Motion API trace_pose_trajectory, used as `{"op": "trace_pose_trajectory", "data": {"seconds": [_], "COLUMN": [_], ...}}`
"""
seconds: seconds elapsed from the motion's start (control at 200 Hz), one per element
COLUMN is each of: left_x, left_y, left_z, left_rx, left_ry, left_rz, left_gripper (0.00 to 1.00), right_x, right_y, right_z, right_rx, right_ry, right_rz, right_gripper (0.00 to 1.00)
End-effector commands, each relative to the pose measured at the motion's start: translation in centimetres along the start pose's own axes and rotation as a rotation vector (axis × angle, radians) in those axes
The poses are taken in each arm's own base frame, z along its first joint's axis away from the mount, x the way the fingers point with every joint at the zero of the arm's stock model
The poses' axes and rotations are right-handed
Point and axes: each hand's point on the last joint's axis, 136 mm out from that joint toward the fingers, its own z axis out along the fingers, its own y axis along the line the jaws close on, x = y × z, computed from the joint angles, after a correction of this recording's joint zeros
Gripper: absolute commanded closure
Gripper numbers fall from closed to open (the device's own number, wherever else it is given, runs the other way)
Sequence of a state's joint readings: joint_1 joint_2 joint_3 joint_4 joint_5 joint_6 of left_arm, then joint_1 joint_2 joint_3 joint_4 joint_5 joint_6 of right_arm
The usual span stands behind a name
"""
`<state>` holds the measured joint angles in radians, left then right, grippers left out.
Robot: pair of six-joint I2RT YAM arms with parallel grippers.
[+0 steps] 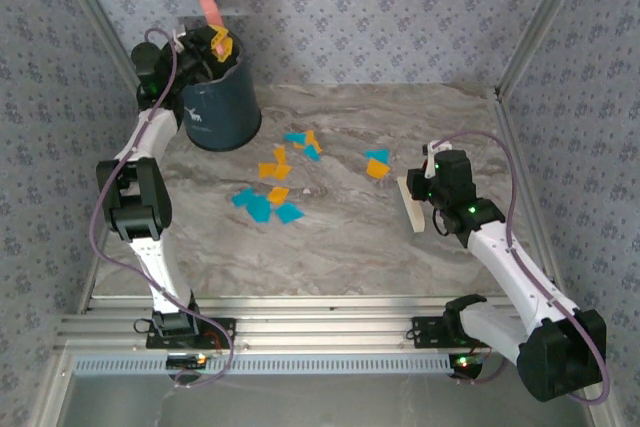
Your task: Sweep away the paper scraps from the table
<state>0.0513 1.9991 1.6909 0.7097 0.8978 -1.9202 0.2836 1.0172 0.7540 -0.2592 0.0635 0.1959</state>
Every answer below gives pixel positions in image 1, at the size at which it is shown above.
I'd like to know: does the pink plastic dustpan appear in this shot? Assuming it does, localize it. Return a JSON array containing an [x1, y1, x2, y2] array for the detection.
[[189, 0, 227, 57]]

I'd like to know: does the grey bristle hand brush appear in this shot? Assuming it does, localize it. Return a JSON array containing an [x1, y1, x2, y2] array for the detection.
[[397, 175, 426, 235]]

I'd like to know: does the dark blue waste bin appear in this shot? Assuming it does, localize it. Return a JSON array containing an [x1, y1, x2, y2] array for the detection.
[[177, 31, 263, 153]]

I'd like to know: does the small LED circuit board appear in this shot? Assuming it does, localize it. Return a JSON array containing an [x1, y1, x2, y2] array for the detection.
[[166, 353, 209, 369], [448, 353, 485, 382]]

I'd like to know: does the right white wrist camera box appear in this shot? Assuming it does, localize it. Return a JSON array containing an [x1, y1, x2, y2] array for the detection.
[[423, 141, 454, 179]]

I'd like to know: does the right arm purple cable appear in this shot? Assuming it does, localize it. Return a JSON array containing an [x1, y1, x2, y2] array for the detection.
[[427, 129, 612, 407]]

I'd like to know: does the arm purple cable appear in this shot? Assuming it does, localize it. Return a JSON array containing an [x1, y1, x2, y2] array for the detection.
[[88, 27, 235, 389], [427, 129, 612, 407]]

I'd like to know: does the aluminium frame post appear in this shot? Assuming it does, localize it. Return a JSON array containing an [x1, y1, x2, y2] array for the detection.
[[497, 0, 599, 101], [49, 0, 150, 103]]

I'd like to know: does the aluminium table side rail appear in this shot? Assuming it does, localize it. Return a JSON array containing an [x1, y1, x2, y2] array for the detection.
[[496, 89, 574, 311], [77, 91, 151, 316]]

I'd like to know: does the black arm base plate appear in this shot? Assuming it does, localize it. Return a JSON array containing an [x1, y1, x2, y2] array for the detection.
[[144, 316, 237, 351], [410, 315, 504, 349]]

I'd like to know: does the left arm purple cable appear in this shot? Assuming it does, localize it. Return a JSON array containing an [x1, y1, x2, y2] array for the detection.
[[88, 27, 235, 389]]

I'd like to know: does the aluminium extrusion base frame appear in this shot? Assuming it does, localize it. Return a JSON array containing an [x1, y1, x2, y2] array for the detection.
[[53, 295, 600, 354]]

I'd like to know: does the grey slotted cable duct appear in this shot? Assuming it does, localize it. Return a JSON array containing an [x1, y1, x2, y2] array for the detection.
[[73, 352, 456, 377]]

